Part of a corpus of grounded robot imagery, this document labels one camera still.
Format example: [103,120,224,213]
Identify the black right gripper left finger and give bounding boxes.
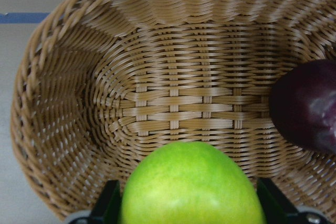
[90,180,121,224]

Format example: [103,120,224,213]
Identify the woven wicker basket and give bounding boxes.
[10,0,335,222]

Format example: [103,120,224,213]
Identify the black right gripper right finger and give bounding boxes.
[257,178,299,224]

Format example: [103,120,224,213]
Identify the dark red apple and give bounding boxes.
[269,59,335,154]

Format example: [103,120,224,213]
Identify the green apple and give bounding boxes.
[118,142,266,223]

